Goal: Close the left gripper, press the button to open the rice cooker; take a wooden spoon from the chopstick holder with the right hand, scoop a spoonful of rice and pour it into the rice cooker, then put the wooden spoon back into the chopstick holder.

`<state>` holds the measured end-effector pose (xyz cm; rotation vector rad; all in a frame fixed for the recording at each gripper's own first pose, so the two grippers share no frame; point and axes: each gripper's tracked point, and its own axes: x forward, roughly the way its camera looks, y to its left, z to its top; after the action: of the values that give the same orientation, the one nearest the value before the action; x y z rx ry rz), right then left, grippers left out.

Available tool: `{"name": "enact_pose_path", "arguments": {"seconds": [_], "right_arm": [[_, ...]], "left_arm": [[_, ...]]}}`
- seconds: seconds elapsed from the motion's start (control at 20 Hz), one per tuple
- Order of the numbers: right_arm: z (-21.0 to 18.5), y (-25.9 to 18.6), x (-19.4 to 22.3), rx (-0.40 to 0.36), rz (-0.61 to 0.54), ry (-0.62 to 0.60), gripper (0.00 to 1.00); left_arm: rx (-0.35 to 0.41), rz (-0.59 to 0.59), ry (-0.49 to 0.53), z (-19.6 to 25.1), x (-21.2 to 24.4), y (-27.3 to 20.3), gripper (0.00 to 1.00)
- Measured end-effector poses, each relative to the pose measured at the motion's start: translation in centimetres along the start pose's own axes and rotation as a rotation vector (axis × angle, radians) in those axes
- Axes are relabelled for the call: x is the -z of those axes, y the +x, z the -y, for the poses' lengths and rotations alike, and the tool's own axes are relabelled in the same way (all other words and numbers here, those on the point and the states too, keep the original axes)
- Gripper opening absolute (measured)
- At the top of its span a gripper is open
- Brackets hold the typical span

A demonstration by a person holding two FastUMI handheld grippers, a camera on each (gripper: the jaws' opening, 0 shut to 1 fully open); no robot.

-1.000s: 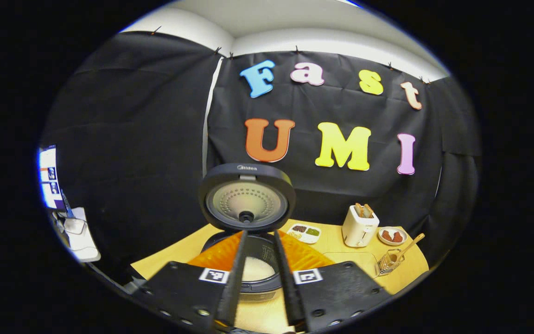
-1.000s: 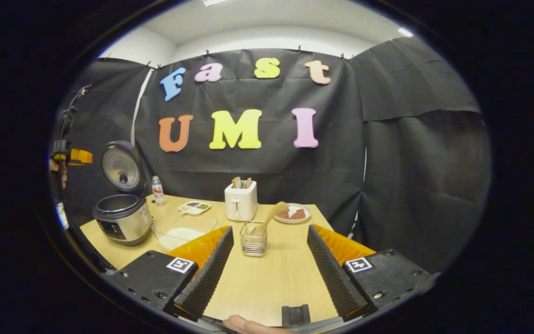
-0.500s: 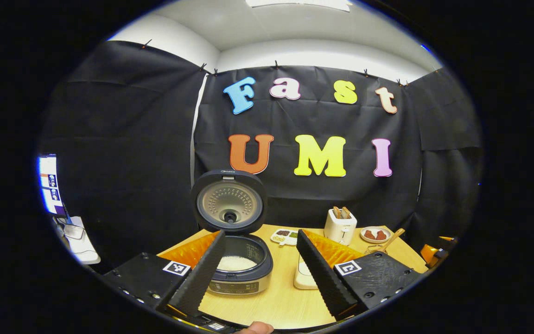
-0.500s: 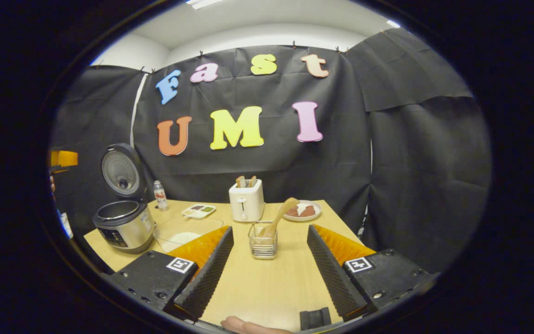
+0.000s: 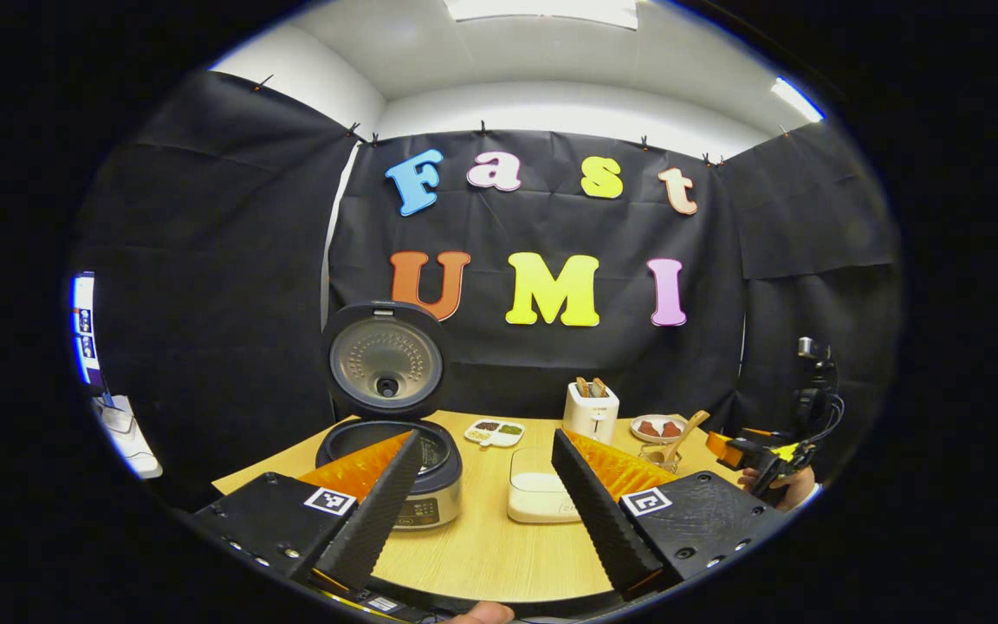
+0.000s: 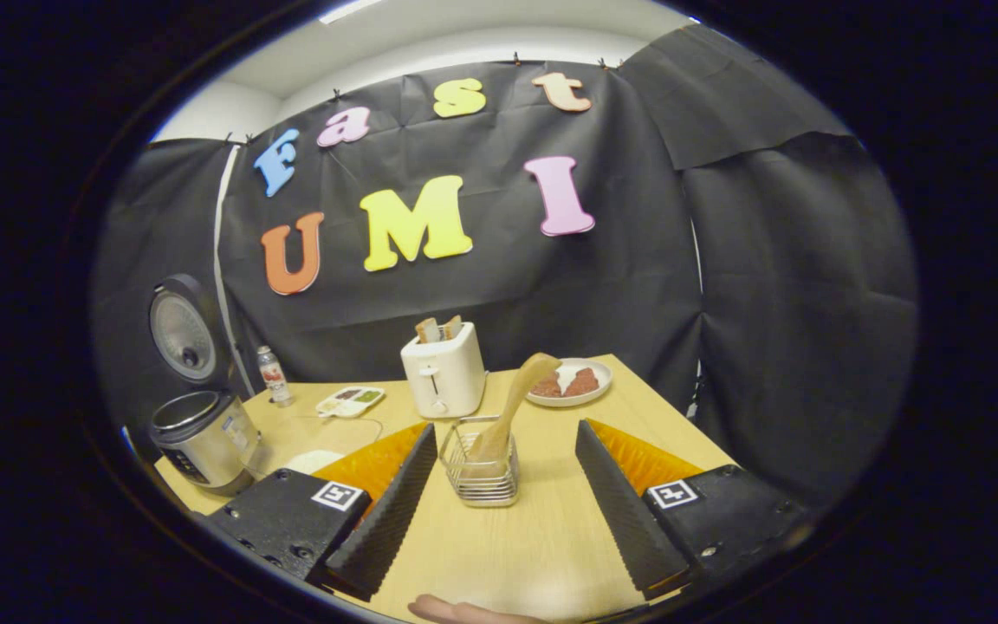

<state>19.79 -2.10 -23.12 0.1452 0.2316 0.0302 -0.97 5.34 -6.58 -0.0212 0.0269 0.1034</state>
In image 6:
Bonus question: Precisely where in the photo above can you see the clear container of rice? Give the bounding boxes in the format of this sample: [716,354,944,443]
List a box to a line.
[269,416,383,477]

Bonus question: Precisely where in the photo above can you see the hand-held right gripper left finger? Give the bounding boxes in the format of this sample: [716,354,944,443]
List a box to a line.
[204,422,437,601]

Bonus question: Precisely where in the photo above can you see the black silver rice cooker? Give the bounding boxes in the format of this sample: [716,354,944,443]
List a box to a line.
[148,274,264,497]

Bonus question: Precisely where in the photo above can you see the wooden spoon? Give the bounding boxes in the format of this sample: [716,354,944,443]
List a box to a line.
[469,352,562,465]

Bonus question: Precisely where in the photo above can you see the wire chopstick holder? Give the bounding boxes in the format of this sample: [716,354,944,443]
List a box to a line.
[438,416,520,508]

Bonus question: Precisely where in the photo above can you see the black backdrop cloth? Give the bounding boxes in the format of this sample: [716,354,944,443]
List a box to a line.
[92,24,920,508]

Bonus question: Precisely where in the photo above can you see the white plate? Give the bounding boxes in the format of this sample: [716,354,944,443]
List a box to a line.
[523,358,613,408]

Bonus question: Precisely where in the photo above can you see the small clear drink bottle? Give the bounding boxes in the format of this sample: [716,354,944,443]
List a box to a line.
[256,345,295,408]

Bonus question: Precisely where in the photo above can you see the white toaster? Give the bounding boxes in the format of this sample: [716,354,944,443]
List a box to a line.
[400,322,489,419]

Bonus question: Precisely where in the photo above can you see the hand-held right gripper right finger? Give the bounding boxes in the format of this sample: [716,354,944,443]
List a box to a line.
[574,419,812,601]

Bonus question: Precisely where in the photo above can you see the long ceiling light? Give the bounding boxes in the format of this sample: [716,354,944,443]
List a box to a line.
[317,0,387,25]

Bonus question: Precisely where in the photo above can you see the white divided dish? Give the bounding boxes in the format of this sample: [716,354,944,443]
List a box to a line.
[315,386,386,419]

